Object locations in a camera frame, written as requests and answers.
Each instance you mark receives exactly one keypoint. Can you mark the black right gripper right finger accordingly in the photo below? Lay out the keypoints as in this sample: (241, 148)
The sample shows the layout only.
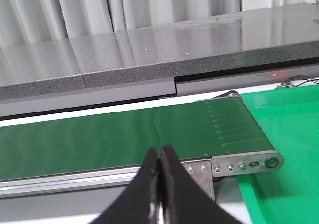
(183, 201)

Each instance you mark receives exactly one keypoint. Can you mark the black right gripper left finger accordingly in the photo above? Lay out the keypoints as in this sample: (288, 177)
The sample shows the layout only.
(137, 203)

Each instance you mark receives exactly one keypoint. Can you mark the green conveyor belt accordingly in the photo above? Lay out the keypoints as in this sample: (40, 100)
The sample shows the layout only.
(205, 128)

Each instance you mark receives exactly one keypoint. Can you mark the green plastic tray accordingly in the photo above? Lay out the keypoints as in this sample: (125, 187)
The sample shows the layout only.
(290, 119)

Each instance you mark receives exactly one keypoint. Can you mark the grey stone countertop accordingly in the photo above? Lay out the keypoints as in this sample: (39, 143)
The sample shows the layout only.
(222, 52)

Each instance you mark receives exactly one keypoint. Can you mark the white pleated curtain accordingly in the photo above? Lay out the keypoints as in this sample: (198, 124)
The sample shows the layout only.
(33, 21)

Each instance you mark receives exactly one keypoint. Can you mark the aluminium conveyor frame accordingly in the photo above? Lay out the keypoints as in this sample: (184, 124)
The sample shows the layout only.
(202, 169)

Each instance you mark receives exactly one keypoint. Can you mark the small wired circuit board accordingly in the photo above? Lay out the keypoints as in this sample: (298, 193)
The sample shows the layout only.
(297, 81)

